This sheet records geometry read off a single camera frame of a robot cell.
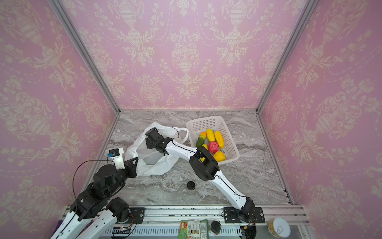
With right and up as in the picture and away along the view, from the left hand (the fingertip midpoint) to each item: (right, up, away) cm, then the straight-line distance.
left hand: (139, 159), depth 71 cm
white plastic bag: (-1, -7, +20) cm, 21 cm away
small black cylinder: (+25, -14, +4) cm, 29 cm away
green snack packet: (+26, -32, -2) cm, 41 cm away
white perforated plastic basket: (+29, +15, +35) cm, 48 cm away
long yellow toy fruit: (+34, +3, +26) cm, 42 cm away
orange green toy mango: (+31, +7, +28) cm, 42 cm away
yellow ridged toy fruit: (+43, +8, +28) cm, 52 cm away
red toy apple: (+38, +3, +23) cm, 45 cm away
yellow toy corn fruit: (+37, +9, +29) cm, 48 cm away
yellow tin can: (+64, -29, -5) cm, 70 cm away
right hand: (-1, +7, +27) cm, 28 cm away
